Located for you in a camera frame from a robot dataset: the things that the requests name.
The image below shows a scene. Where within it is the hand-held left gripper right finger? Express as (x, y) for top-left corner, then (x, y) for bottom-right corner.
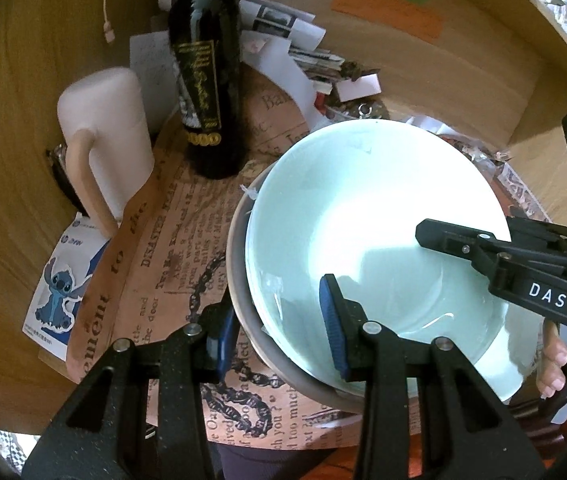
(318, 273), (547, 480)

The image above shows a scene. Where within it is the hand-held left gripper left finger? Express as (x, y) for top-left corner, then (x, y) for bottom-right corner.
(20, 302), (240, 480)

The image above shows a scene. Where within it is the pink bowl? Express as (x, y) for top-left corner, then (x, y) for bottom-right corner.
(226, 162), (364, 411)

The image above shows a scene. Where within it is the mint green bowl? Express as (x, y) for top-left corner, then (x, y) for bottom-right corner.
(244, 119), (544, 403)

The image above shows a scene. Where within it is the person's right hand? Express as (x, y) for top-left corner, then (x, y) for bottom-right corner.
(536, 321), (567, 400)

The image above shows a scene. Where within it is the newspaper print table mat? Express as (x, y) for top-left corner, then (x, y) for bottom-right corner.
(66, 70), (554, 453)

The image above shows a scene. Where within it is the small bowl of trinkets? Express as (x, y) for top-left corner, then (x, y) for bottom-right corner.
(323, 95), (389, 123)

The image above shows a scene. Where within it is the blue cartoon sticker card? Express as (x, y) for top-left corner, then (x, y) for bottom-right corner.
(22, 212), (114, 348)

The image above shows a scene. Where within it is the small white card box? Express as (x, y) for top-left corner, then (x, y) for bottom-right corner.
(336, 74), (381, 103)

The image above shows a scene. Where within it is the dark ridged clip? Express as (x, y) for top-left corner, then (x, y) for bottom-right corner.
(46, 142), (89, 216)

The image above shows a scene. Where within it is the checkered cloth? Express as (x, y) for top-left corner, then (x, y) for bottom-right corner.
(0, 425), (39, 477)

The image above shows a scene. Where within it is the dark wine bottle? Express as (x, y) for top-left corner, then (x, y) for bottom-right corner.
(167, 0), (251, 181)

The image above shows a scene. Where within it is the white paper note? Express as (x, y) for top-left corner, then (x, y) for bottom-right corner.
(130, 30), (180, 111)

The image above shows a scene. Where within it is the stack of newspapers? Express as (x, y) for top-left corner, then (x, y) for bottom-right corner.
(156, 0), (349, 83)

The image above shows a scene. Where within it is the wooden desk hutch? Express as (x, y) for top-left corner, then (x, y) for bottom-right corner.
(0, 0), (567, 411)

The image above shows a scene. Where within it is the white mug with handle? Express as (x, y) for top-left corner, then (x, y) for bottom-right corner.
(57, 67), (156, 236)

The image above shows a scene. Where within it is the white hanging cord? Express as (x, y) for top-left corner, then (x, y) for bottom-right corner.
(94, 0), (116, 43)

